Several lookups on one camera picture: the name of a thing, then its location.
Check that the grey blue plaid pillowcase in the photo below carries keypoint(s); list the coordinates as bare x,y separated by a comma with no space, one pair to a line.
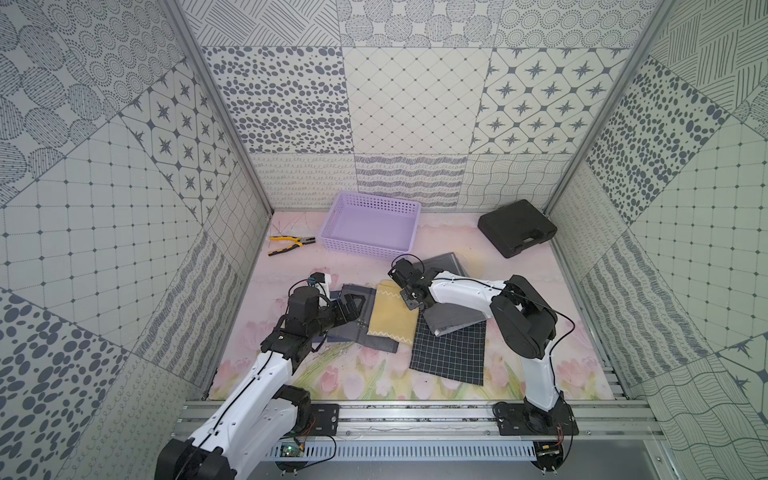
357,331

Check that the yellow handled pliers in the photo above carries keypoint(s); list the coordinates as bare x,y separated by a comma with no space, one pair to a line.
290,243

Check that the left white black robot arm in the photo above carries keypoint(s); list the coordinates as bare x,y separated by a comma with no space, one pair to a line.
264,407

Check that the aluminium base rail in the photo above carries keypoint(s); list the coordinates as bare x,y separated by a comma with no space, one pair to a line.
473,420

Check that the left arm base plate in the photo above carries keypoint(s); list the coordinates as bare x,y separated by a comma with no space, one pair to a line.
321,420

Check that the purple plastic basket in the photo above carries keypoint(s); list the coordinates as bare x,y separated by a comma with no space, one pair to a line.
370,225

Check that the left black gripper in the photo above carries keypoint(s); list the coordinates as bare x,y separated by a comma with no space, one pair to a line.
343,308

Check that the black white grid pillowcase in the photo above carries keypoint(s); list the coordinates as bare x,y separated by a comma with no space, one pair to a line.
457,356

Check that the small green circuit board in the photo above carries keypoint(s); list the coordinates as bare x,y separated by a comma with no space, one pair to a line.
292,450

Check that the yellow zigzag pillowcase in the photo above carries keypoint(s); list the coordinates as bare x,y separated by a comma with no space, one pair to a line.
391,317

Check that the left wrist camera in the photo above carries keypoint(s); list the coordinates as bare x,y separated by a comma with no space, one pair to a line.
319,281

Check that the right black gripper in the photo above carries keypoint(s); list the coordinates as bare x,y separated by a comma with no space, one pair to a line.
405,294

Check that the black plastic tool case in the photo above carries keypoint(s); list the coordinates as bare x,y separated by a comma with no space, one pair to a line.
516,227

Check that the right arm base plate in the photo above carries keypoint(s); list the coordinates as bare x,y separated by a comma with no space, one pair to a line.
524,419

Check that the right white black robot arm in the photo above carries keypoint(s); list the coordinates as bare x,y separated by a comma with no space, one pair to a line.
527,324

